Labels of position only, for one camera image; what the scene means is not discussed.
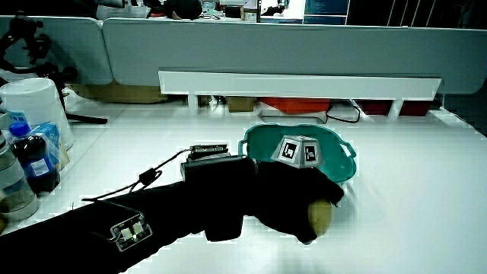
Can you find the person's right hand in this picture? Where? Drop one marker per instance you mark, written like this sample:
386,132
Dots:
289,198

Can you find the yellow-brown pear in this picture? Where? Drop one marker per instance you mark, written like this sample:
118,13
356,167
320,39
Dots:
320,217

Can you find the person's right forearm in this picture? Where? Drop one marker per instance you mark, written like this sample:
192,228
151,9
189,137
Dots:
179,207

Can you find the white desk shelf riser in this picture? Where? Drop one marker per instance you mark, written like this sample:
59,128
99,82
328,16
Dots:
296,85

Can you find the white desk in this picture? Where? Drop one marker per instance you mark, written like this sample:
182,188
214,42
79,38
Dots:
403,213

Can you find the teal plastic basin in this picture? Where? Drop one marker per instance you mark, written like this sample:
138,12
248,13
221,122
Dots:
262,142

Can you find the black wrist tracker module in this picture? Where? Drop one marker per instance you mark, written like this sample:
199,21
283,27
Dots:
217,169

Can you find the white power strip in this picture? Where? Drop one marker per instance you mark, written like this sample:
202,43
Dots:
289,118

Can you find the orange-red box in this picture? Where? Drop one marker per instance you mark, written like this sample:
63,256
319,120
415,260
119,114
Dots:
295,104

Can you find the small cardboard box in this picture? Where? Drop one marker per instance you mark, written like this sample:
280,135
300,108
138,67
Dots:
240,104

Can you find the dark red box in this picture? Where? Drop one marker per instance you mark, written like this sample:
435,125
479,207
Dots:
374,106

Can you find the wide grey partition panel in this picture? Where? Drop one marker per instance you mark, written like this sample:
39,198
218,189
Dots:
289,49

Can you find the small white sensor board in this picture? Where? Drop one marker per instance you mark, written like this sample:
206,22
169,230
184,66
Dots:
131,232

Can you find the computer monitor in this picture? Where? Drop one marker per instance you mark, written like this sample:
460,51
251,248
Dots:
326,11

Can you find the flat brown cardboard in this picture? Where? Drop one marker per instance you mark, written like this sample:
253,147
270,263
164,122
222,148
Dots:
121,93

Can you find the black bag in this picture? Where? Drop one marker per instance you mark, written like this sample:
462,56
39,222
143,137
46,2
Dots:
184,8

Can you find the blue carton pack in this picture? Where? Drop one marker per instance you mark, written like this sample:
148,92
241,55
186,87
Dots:
51,133

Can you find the dark soda bottle blue cap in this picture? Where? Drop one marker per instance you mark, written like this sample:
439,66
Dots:
34,160

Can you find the narrow grey partition panel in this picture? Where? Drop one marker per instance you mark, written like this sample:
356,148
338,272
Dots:
72,45

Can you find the white plastic bucket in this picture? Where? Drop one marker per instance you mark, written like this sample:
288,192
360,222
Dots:
34,102

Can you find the clear plastic jar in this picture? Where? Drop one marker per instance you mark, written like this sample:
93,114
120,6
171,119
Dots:
13,190

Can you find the black camera stand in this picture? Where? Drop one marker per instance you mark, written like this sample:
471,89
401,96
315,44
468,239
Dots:
26,42

